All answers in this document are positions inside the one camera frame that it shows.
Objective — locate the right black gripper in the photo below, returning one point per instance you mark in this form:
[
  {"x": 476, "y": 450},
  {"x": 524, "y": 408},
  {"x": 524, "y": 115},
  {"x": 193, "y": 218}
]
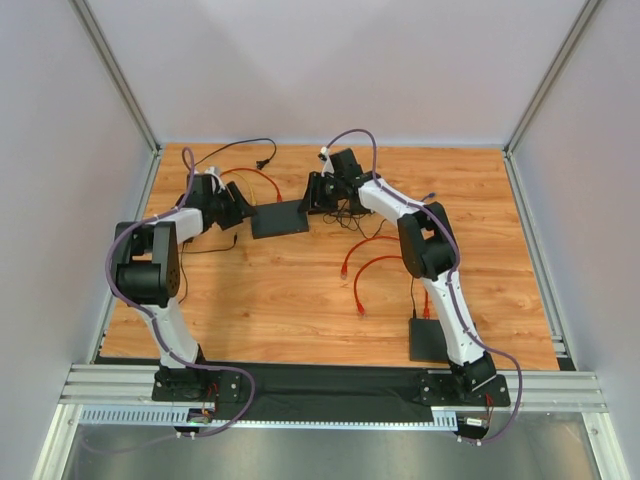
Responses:
[{"x": 317, "y": 191}]

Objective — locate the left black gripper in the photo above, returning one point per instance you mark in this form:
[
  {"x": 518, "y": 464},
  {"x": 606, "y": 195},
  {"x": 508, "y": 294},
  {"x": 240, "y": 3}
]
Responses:
[{"x": 232, "y": 204}]

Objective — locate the black network switch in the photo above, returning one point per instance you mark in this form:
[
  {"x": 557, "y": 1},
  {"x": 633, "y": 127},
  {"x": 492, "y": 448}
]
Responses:
[
  {"x": 278, "y": 219},
  {"x": 427, "y": 342}
]

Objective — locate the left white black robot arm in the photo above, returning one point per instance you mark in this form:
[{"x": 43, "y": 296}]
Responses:
[{"x": 143, "y": 269}]

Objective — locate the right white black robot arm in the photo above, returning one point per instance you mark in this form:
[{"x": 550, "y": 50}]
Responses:
[{"x": 428, "y": 250}]

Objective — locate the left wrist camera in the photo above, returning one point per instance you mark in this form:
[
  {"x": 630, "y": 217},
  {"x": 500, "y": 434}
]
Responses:
[{"x": 215, "y": 173}]

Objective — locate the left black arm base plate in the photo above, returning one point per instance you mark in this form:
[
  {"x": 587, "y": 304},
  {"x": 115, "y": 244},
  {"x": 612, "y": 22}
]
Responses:
[{"x": 193, "y": 385}]

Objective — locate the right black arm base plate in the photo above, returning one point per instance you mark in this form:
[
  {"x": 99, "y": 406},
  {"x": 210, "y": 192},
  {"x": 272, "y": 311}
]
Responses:
[{"x": 443, "y": 388}]

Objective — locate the aluminium front rail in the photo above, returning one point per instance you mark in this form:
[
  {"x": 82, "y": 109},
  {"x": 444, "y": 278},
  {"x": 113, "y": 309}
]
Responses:
[{"x": 543, "y": 391}]

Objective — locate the left aluminium frame post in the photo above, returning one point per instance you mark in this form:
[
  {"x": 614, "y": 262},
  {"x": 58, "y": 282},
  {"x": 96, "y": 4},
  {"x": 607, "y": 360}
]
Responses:
[{"x": 93, "y": 30}]

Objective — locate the aluminium frame post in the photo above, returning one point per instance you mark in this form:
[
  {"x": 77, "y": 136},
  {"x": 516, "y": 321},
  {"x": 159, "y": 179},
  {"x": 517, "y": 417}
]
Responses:
[
  {"x": 558, "y": 64},
  {"x": 93, "y": 30}
]

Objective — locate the right aluminium frame post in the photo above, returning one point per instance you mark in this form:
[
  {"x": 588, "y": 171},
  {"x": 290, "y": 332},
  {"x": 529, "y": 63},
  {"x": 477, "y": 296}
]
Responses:
[{"x": 558, "y": 64}]

